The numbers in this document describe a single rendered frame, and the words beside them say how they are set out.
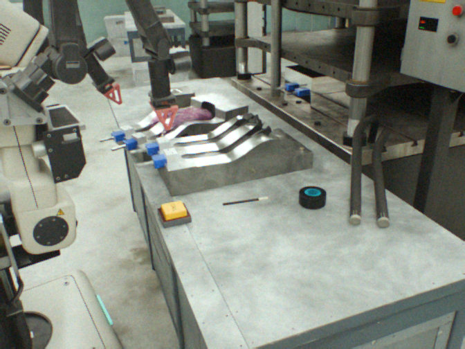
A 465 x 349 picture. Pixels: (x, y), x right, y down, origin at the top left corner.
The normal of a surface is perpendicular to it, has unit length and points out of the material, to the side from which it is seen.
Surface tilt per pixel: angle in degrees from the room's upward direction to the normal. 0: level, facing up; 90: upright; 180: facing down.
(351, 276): 0
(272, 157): 90
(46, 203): 90
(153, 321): 0
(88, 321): 0
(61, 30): 86
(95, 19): 90
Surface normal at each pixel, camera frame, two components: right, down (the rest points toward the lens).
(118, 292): -0.04, -0.90
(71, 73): 0.61, 0.44
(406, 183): 0.35, 0.40
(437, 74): -0.94, 0.18
